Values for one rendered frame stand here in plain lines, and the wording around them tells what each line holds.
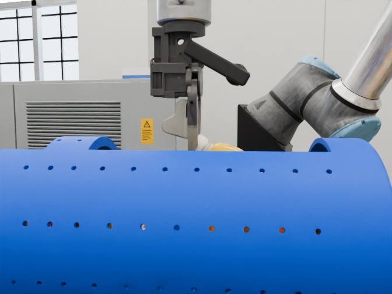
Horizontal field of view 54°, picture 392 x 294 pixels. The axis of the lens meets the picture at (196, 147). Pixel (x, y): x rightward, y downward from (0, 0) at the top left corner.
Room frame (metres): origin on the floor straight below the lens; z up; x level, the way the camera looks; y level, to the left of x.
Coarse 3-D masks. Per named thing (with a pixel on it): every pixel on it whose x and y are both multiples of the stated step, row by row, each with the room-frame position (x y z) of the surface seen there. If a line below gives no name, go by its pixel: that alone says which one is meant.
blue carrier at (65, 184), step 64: (0, 192) 0.49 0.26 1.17; (64, 192) 0.49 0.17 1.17; (128, 192) 0.48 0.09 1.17; (192, 192) 0.48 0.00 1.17; (256, 192) 0.47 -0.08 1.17; (320, 192) 0.46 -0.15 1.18; (384, 192) 0.46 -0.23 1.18; (0, 256) 0.47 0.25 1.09; (64, 256) 0.46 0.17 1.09; (128, 256) 0.46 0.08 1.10; (192, 256) 0.45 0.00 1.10; (256, 256) 0.44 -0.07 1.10; (320, 256) 0.44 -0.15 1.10; (384, 256) 0.43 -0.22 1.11
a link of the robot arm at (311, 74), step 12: (300, 60) 1.27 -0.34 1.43; (312, 60) 1.21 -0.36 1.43; (288, 72) 1.28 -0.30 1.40; (300, 72) 1.22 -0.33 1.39; (312, 72) 1.20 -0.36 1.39; (324, 72) 1.19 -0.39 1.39; (336, 72) 1.19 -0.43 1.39; (276, 84) 1.29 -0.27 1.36; (288, 84) 1.23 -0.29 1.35; (300, 84) 1.20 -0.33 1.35; (312, 84) 1.18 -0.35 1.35; (324, 84) 1.17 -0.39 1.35; (288, 96) 1.22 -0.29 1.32; (300, 96) 1.19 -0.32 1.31; (300, 108) 1.20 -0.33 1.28
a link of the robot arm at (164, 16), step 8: (160, 0) 0.63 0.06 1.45; (168, 0) 0.61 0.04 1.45; (176, 0) 0.61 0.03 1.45; (184, 0) 0.61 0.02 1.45; (192, 0) 0.61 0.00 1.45; (200, 0) 0.62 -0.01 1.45; (208, 0) 0.63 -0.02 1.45; (160, 8) 0.63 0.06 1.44; (168, 8) 0.61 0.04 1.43; (176, 8) 0.61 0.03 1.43; (184, 8) 0.61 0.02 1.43; (192, 8) 0.61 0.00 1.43; (200, 8) 0.62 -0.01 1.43; (208, 8) 0.63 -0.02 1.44; (160, 16) 0.63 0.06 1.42; (168, 16) 0.61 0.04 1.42; (176, 16) 0.61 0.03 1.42; (184, 16) 0.61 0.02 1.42; (192, 16) 0.61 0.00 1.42; (200, 16) 0.62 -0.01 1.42; (208, 16) 0.63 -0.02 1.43; (160, 24) 0.65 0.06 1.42; (208, 24) 0.65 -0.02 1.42
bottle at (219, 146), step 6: (210, 144) 0.64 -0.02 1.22; (216, 144) 0.64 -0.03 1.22; (222, 144) 0.64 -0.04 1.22; (228, 144) 0.64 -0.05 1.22; (204, 150) 0.63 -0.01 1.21; (210, 150) 0.63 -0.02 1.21; (216, 150) 0.62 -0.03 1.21; (222, 150) 0.62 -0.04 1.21; (228, 150) 0.62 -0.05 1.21; (234, 150) 0.63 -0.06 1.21; (240, 150) 0.63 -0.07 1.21
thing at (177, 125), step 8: (176, 104) 0.63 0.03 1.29; (184, 104) 0.62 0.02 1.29; (176, 112) 0.62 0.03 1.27; (184, 112) 0.62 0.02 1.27; (168, 120) 0.62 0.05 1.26; (176, 120) 0.62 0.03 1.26; (184, 120) 0.62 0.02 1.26; (168, 128) 0.62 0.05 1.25; (176, 128) 0.62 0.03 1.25; (184, 128) 0.62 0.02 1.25; (192, 128) 0.61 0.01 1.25; (184, 136) 0.62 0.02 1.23; (192, 136) 0.61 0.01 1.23; (192, 144) 0.62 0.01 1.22
